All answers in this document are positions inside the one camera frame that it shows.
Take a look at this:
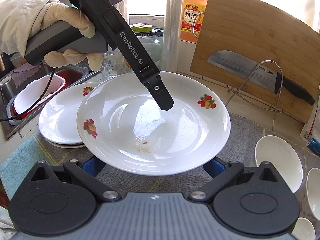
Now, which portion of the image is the plain white bowl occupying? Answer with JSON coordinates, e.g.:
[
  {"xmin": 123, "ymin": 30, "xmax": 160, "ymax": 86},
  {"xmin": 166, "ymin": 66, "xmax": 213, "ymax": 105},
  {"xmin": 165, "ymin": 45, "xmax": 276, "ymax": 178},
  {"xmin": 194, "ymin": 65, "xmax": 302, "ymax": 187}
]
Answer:
[{"xmin": 253, "ymin": 135, "xmax": 303, "ymax": 193}]

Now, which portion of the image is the purple rag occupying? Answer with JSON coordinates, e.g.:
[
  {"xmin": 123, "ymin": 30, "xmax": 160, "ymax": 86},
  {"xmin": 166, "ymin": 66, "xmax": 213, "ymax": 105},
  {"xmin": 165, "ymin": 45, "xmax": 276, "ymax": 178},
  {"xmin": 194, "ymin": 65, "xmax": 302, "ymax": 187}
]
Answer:
[{"xmin": 10, "ymin": 63, "xmax": 41, "ymax": 88}]

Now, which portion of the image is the white blue salt bag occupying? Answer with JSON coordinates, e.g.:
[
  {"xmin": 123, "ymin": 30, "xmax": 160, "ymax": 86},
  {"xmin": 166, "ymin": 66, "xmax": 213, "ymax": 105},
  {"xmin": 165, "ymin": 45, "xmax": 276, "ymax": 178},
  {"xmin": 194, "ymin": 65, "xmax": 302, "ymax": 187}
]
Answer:
[{"xmin": 300, "ymin": 100, "xmax": 320, "ymax": 155}]

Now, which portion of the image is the red white sink container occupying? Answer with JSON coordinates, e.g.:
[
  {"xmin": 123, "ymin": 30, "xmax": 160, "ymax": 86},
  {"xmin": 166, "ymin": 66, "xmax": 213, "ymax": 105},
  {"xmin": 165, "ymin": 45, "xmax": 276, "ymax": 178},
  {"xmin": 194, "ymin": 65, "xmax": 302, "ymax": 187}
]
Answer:
[{"xmin": 6, "ymin": 68, "xmax": 85, "ymax": 126}]

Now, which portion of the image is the fruit-pattern plate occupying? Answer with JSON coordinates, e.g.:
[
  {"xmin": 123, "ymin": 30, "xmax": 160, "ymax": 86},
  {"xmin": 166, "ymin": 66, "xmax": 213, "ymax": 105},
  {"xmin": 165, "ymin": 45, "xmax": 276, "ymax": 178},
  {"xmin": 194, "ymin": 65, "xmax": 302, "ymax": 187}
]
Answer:
[
  {"xmin": 76, "ymin": 72, "xmax": 231, "ymax": 176},
  {"xmin": 39, "ymin": 82, "xmax": 100, "ymax": 145},
  {"xmin": 45, "ymin": 139, "xmax": 85, "ymax": 149}
]

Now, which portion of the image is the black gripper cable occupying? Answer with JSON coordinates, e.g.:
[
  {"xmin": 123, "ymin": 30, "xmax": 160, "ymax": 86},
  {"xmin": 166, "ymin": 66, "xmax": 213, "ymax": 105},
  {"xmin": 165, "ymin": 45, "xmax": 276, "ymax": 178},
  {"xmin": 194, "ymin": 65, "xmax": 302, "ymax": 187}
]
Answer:
[{"xmin": 0, "ymin": 67, "xmax": 57, "ymax": 123}]

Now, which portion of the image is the grey checked cloth mat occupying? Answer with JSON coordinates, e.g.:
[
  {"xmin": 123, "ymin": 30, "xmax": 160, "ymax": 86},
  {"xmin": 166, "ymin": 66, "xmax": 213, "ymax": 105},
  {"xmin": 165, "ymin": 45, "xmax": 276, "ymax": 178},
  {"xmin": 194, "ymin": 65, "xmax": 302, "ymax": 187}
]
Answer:
[{"xmin": 35, "ymin": 112, "xmax": 320, "ymax": 230}]

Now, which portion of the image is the orange cooking wine bottle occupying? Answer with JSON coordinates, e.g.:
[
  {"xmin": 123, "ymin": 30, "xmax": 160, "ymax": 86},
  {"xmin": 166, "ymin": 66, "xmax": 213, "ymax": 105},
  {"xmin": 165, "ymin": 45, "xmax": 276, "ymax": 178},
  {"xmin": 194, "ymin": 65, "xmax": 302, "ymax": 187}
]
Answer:
[{"xmin": 180, "ymin": 0, "xmax": 207, "ymax": 43}]

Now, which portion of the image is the white sleeve left forearm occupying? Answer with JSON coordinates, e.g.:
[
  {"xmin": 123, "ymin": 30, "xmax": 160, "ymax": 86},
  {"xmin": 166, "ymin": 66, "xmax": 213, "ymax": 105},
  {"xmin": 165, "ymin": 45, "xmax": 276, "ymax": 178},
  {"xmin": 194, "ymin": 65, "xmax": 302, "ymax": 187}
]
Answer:
[{"xmin": 1, "ymin": 0, "xmax": 60, "ymax": 56}]

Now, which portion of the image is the steel santoku knife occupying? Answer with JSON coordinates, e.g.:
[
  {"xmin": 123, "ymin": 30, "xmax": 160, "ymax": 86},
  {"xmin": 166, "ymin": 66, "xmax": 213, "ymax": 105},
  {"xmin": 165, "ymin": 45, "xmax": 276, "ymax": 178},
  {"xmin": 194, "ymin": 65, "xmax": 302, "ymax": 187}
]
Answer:
[{"xmin": 207, "ymin": 50, "xmax": 315, "ymax": 106}]

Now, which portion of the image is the clear drinking glass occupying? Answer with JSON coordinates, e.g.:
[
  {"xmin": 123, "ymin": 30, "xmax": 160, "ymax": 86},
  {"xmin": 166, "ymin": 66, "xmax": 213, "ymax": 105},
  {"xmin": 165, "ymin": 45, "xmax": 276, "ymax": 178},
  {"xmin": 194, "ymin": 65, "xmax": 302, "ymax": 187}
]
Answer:
[{"xmin": 100, "ymin": 49, "xmax": 131, "ymax": 81}]

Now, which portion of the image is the bamboo cutting board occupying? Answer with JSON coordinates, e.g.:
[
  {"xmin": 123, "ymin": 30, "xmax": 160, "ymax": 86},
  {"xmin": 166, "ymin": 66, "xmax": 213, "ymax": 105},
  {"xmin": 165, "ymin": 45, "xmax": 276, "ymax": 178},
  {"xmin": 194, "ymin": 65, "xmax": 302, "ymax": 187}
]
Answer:
[{"xmin": 190, "ymin": 0, "xmax": 319, "ymax": 122}]

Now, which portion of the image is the gloved left hand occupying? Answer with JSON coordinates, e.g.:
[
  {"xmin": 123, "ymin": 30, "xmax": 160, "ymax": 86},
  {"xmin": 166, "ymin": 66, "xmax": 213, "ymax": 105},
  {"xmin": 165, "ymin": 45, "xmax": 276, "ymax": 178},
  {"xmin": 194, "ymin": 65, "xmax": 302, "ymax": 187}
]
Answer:
[{"xmin": 41, "ymin": 3, "xmax": 104, "ymax": 71}]

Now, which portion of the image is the wire board rack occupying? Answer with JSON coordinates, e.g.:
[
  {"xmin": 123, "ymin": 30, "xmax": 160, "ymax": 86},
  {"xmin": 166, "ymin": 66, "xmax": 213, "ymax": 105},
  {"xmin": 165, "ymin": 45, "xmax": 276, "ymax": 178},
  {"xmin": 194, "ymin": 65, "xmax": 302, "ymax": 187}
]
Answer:
[{"xmin": 224, "ymin": 60, "xmax": 286, "ymax": 132}]

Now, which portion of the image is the pink floral white bowl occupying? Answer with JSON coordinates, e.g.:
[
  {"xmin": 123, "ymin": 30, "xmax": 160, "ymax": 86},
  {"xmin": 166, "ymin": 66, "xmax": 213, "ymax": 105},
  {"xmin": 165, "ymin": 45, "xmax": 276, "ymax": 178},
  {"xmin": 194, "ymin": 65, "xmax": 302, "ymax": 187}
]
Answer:
[{"xmin": 301, "ymin": 168, "xmax": 320, "ymax": 220}]

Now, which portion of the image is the glass jar green lid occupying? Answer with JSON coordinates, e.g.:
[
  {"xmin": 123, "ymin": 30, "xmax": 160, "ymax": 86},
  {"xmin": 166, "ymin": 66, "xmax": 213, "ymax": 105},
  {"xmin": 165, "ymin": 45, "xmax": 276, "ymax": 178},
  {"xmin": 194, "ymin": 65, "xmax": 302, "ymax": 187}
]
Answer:
[{"xmin": 130, "ymin": 23, "xmax": 162, "ymax": 66}]

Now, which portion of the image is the teal towel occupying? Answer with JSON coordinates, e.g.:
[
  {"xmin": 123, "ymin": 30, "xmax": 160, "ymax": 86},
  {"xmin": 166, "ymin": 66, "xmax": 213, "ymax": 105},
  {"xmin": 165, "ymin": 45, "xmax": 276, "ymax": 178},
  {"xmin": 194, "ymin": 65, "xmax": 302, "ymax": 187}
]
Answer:
[{"xmin": 1, "ymin": 134, "xmax": 52, "ymax": 200}]

